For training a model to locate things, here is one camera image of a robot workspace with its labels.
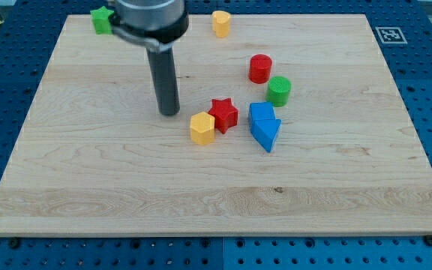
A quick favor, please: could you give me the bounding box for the red star block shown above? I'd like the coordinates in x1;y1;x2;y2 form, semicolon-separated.
208;97;239;134

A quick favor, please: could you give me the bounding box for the green star block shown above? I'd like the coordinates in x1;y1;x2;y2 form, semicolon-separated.
90;6;114;35

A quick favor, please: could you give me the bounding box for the yellow hexagon block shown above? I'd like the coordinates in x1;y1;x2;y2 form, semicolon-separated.
190;112;215;146

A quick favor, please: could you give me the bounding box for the blue cube block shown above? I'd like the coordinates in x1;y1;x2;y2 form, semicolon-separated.
248;102;276;128

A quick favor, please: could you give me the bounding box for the blue triangle block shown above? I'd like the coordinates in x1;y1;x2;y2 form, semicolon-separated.
250;119;282;152

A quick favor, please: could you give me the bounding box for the light wooden board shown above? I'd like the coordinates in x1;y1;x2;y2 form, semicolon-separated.
0;14;432;238

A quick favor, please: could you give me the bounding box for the green cylinder block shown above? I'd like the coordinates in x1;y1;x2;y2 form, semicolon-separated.
265;76;292;107

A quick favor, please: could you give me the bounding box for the red cylinder block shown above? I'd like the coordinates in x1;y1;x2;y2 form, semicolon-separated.
248;54;272;84

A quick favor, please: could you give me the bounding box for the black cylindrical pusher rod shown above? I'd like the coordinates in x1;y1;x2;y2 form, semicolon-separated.
147;48;180;116

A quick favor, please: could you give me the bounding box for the yellow heart block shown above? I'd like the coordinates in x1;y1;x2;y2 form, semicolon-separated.
211;10;231;38

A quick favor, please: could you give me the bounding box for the white fiducial marker tag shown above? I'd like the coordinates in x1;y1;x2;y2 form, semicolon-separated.
376;26;407;44

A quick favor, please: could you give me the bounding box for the black bolt front left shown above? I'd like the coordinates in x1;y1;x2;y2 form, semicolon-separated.
7;238;20;249

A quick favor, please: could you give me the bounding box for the black bolt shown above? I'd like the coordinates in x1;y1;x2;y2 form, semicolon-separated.
423;235;432;247
7;238;20;249

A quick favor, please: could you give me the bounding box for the black bolt front right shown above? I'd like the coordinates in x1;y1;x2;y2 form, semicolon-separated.
423;235;432;247

